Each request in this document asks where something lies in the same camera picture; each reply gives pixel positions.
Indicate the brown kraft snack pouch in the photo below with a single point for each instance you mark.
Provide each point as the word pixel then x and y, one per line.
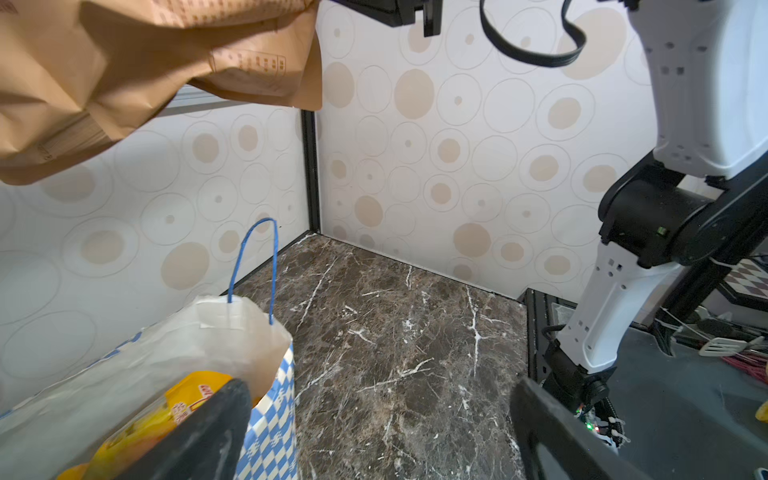
pixel 77 77

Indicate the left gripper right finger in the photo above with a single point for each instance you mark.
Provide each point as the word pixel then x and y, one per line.
pixel 554 445

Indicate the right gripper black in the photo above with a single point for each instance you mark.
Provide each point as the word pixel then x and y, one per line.
pixel 398 13

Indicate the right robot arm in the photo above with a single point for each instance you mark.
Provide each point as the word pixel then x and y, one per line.
pixel 616 155

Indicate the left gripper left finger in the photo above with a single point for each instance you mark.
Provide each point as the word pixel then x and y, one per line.
pixel 207 445

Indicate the yellow orange snack bag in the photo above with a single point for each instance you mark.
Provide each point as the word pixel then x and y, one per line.
pixel 149 427

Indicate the blue checkered paper bag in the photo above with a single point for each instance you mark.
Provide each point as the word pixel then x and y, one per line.
pixel 63 425

